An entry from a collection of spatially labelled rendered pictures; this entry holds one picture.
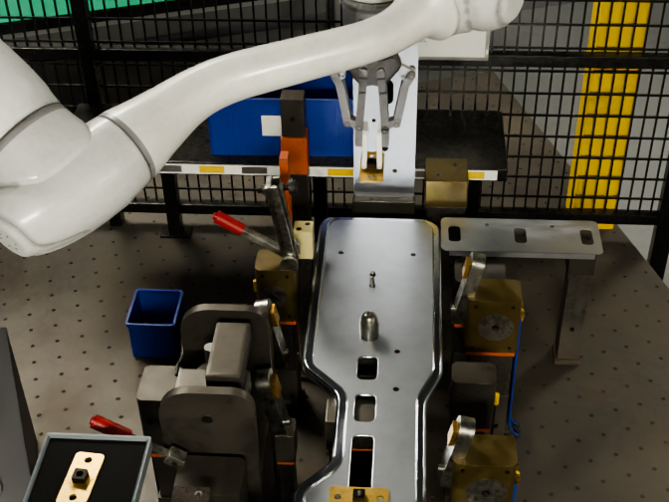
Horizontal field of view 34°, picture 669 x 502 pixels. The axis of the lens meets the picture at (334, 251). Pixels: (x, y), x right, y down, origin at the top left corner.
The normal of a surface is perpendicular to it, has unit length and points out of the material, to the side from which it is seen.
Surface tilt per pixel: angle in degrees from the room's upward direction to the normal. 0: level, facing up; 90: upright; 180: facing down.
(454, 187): 90
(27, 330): 0
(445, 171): 0
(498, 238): 0
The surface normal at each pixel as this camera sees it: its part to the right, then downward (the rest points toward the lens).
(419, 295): -0.02, -0.78
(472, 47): -0.07, 0.62
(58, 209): 0.45, 0.22
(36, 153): 0.28, -0.14
